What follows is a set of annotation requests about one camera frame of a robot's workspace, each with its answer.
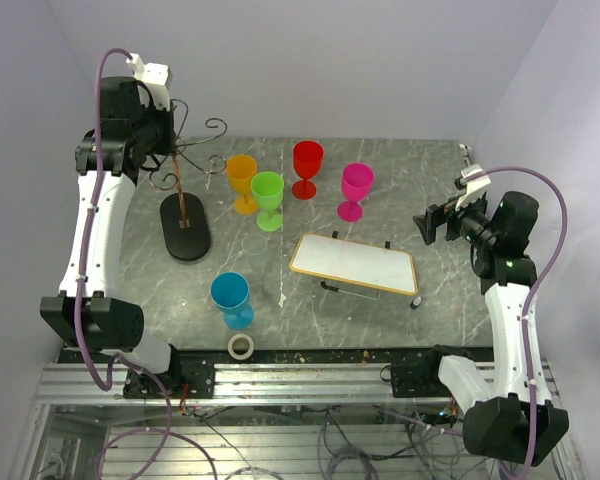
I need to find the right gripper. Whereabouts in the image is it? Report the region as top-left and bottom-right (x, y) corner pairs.
(413, 188), (498, 250)

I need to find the pink plastic wine glass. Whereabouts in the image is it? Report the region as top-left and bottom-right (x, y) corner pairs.
(337, 162), (375, 223)

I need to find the blue plastic wine glass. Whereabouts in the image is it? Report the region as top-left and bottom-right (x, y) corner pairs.
(210, 272), (254, 330)

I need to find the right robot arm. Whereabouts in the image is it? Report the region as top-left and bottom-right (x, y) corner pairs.
(413, 191), (569, 467)

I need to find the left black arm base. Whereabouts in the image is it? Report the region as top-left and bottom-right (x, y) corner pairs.
(123, 347), (215, 400)

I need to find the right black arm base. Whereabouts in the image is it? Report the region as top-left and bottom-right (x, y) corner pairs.
(379, 345), (475, 398)

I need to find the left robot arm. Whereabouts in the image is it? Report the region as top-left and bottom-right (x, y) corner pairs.
(40, 75), (184, 397)

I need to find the orange plastic wine glass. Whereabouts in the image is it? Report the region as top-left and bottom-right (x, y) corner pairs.
(226, 155), (258, 215)

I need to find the green plastic wine glass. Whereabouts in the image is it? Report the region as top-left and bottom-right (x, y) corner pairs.
(251, 171), (285, 232)

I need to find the red plastic wine glass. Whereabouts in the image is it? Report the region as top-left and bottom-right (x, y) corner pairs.
(292, 140), (324, 200)

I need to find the black marker pen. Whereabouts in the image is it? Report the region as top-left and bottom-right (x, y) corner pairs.
(320, 280), (380, 301)

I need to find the white tape roll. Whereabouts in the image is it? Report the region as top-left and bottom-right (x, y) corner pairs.
(227, 333), (255, 361)

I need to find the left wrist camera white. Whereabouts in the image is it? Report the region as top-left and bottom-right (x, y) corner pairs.
(125, 53), (171, 111)

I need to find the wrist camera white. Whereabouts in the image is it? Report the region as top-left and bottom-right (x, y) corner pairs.
(455, 164), (491, 211)
(125, 53), (171, 111)

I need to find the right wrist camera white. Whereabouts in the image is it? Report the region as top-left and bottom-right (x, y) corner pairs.
(455, 164), (491, 211)

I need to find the small whiteboard wooden frame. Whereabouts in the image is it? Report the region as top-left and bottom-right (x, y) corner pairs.
(289, 233), (419, 296)

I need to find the copper wire wine glass rack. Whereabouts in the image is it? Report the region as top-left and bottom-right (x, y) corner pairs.
(142, 99), (228, 262)

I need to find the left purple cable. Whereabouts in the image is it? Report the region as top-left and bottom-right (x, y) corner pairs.
(72, 48), (176, 480)

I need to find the aluminium rail frame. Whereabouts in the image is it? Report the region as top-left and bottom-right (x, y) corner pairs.
(34, 362), (561, 406)

